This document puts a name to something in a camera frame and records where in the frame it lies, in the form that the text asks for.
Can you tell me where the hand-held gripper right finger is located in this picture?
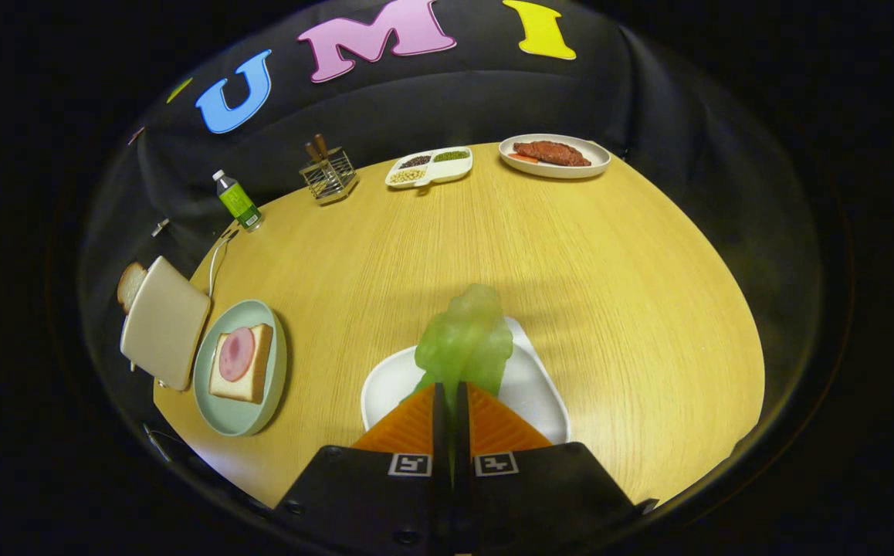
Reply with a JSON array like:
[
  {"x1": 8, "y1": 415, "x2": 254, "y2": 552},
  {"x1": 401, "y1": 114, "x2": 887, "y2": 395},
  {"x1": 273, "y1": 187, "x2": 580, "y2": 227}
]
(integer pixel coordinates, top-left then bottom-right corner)
[{"x1": 455, "y1": 382, "x2": 660, "y2": 556}]

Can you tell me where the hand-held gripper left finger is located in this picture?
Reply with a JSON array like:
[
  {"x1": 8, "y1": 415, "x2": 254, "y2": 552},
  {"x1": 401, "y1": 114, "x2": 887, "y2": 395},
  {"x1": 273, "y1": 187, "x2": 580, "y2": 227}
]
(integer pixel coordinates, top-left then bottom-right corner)
[{"x1": 273, "y1": 382, "x2": 452, "y2": 556}]

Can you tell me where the green lettuce leaf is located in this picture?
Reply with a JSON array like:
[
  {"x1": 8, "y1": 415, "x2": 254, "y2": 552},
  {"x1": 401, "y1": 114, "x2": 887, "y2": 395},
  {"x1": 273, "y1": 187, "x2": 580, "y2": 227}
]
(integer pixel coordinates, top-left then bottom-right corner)
[{"x1": 403, "y1": 283, "x2": 515, "y2": 402}]

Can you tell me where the toast bread slice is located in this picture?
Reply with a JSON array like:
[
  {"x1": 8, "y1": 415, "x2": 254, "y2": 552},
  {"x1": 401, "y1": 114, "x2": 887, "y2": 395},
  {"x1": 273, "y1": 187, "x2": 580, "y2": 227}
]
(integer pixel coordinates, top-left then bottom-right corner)
[{"x1": 117, "y1": 262, "x2": 147, "y2": 314}]

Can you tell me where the white square plate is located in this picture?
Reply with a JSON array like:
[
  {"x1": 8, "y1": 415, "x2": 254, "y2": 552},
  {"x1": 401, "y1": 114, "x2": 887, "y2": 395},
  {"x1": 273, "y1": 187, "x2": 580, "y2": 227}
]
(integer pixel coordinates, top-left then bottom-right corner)
[{"x1": 360, "y1": 315, "x2": 571, "y2": 445}]

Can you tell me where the white bread slice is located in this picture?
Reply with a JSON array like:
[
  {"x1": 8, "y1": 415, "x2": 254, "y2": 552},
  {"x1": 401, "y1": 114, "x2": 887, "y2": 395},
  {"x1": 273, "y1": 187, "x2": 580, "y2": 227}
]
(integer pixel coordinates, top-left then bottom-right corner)
[{"x1": 208, "y1": 323, "x2": 275, "y2": 405}]

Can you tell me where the pale green round plate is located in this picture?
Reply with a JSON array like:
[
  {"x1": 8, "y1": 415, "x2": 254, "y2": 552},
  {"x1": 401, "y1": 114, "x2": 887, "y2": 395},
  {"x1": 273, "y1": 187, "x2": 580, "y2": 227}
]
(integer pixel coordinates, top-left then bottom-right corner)
[{"x1": 193, "y1": 299, "x2": 289, "y2": 438}]

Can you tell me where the pink ham slice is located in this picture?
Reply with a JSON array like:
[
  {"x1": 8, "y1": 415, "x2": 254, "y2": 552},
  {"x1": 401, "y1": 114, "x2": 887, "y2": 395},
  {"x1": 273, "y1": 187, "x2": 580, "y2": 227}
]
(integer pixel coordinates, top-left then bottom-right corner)
[{"x1": 218, "y1": 327, "x2": 256, "y2": 382}]

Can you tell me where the white divided bean dish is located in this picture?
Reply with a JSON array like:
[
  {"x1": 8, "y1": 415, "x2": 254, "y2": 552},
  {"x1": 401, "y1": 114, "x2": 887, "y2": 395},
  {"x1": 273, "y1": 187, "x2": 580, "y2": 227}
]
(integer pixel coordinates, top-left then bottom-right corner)
[{"x1": 384, "y1": 146, "x2": 474, "y2": 191}]

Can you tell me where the white round meat plate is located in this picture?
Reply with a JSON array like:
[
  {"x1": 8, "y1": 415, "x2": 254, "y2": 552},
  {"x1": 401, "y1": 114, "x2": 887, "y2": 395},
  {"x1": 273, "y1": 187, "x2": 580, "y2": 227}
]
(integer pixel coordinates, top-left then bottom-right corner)
[{"x1": 499, "y1": 134, "x2": 612, "y2": 180}]

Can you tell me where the brown meat steak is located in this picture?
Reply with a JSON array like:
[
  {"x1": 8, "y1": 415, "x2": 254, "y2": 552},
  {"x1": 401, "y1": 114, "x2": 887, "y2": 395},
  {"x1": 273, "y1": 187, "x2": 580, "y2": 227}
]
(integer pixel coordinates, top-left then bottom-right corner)
[{"x1": 513, "y1": 141, "x2": 593, "y2": 168}]

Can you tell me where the white toaster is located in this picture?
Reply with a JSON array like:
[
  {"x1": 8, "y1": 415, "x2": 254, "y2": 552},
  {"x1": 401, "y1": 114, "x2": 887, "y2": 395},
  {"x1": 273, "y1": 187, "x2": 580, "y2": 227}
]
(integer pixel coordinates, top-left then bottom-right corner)
[{"x1": 120, "y1": 256, "x2": 212, "y2": 392}]

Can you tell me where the green label plastic bottle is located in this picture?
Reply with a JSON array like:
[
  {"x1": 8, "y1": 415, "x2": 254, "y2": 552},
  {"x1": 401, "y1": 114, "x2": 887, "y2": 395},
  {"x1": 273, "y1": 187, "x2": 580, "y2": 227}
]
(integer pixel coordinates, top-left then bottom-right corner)
[{"x1": 212, "y1": 170, "x2": 264, "y2": 232}]

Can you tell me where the black backdrop cloth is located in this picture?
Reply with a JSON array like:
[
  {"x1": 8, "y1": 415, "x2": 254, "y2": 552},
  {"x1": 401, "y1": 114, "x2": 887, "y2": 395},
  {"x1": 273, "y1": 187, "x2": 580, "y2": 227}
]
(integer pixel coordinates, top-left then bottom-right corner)
[{"x1": 80, "y1": 0, "x2": 826, "y2": 464}]

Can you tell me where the wire utensil holder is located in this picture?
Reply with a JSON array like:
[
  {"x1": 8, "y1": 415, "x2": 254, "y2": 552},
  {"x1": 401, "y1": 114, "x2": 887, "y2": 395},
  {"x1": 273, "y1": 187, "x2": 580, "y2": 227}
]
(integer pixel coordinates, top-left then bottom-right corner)
[{"x1": 299, "y1": 147, "x2": 359, "y2": 205}]

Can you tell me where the white toaster cable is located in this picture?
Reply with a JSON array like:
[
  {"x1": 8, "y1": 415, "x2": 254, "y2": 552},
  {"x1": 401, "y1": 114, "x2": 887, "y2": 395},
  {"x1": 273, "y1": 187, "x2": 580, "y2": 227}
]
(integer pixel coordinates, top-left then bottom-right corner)
[{"x1": 208, "y1": 229, "x2": 239, "y2": 298}]

